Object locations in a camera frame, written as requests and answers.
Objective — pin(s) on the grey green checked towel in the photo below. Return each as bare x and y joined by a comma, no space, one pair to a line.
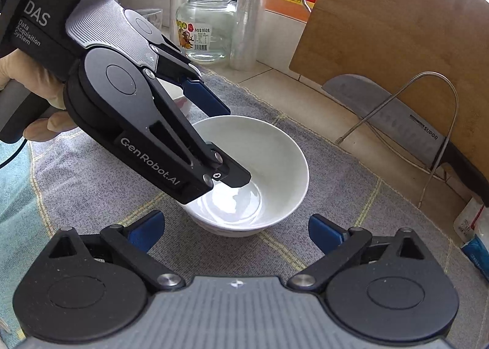
344,196

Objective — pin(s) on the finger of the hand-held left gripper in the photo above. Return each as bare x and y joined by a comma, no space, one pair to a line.
206,98
225,169

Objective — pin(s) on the bamboo cutting board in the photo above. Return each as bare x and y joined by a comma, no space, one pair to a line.
382,28

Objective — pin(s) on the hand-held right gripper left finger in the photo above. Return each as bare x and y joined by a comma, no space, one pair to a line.
147,228

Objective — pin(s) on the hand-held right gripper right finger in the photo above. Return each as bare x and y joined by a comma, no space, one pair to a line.
324,234

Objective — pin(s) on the white pink-floral bowl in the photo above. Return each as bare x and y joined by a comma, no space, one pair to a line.
275,165
174,91

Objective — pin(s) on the blue white salt bag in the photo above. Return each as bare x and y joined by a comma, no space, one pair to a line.
475,234

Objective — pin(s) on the clear glass mug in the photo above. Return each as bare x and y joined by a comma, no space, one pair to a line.
151,14

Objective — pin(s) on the person's left hand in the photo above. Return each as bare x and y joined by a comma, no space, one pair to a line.
30,70

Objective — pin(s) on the stack of clear plastic cups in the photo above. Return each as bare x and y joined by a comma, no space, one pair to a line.
250,8

